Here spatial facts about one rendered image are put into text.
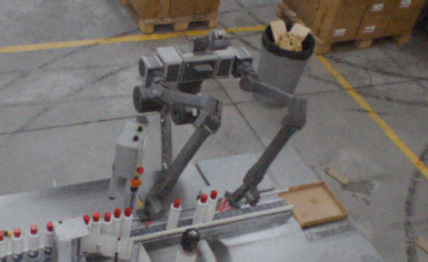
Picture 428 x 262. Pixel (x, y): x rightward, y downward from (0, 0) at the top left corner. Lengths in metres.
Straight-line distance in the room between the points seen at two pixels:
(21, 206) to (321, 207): 1.63
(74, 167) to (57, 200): 1.41
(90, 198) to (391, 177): 2.84
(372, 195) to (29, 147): 2.64
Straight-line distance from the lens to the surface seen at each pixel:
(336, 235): 3.61
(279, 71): 5.53
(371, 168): 5.50
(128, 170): 2.86
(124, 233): 3.13
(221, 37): 3.12
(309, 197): 3.74
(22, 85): 5.57
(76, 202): 3.41
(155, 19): 6.37
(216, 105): 2.90
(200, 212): 3.23
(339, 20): 6.57
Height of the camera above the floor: 3.29
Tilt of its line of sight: 42 degrees down
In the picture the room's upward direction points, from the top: 10 degrees clockwise
